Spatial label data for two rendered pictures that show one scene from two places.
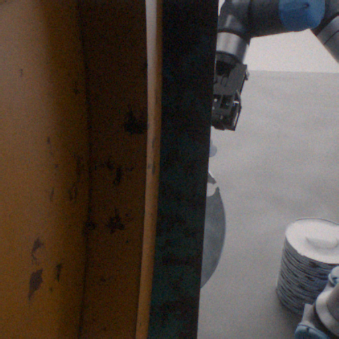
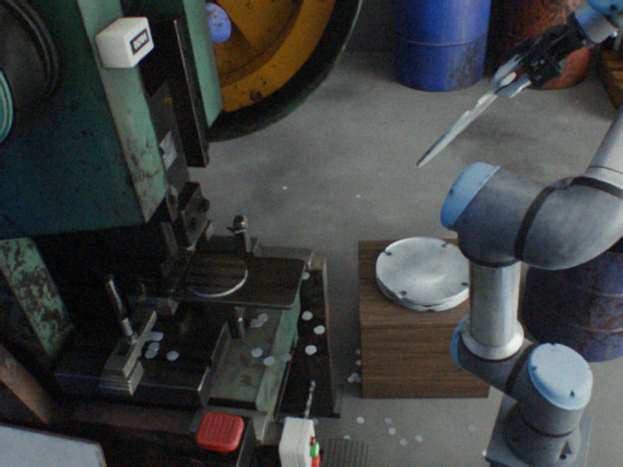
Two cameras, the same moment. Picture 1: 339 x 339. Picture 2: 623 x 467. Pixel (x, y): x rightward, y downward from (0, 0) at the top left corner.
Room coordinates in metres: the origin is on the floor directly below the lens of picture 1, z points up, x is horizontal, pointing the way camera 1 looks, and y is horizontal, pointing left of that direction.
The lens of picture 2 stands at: (0.30, -1.14, 1.55)
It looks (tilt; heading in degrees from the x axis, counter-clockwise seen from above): 38 degrees down; 95
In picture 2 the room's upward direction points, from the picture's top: 5 degrees counter-clockwise
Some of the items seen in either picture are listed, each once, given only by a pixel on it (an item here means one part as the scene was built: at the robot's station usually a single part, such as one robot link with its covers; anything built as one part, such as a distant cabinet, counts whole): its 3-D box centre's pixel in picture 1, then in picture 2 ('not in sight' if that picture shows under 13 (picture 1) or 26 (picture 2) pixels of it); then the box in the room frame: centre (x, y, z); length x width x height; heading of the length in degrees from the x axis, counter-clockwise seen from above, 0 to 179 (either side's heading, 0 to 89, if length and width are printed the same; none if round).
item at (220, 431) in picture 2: not in sight; (222, 441); (0.08, -0.63, 0.72); 0.07 x 0.06 x 0.08; 172
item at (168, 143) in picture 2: not in sight; (146, 166); (-0.06, -0.28, 1.04); 0.17 x 0.15 x 0.30; 172
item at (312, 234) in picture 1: (322, 239); not in sight; (1.25, -0.64, 0.32); 0.29 x 0.29 x 0.01
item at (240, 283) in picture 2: not in sight; (244, 299); (0.07, -0.30, 0.72); 0.25 x 0.14 x 0.14; 172
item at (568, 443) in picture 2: not in sight; (544, 422); (0.68, -0.46, 0.50); 0.15 x 0.15 x 0.10
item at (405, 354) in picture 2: not in sight; (421, 317); (0.51, 0.15, 0.18); 0.40 x 0.38 x 0.35; 179
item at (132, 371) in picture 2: not in sight; (128, 340); (-0.13, -0.44, 0.76); 0.17 x 0.06 x 0.10; 82
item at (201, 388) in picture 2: not in sight; (170, 307); (-0.10, -0.27, 0.68); 0.45 x 0.30 x 0.06; 82
